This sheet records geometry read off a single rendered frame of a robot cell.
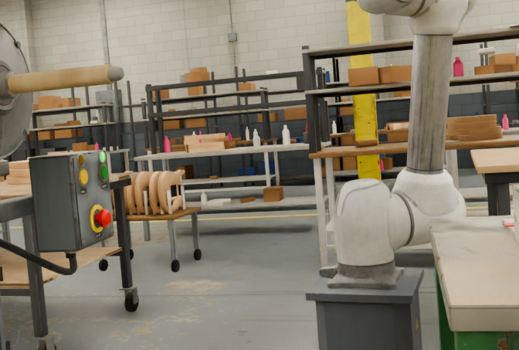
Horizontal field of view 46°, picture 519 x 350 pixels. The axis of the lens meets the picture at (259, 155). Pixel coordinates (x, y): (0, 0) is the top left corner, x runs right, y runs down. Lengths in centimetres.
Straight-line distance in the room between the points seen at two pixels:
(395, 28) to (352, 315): 1058
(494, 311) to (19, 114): 85
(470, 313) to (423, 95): 101
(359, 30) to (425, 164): 620
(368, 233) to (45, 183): 81
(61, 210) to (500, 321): 88
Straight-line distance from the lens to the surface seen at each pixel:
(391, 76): 435
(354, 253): 163
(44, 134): 1254
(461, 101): 1195
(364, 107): 777
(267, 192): 646
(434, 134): 169
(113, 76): 100
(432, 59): 166
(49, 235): 132
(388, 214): 163
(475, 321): 74
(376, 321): 162
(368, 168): 780
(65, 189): 129
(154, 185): 503
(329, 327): 165
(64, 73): 104
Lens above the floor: 115
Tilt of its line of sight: 3 degrees down
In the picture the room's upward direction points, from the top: 5 degrees counter-clockwise
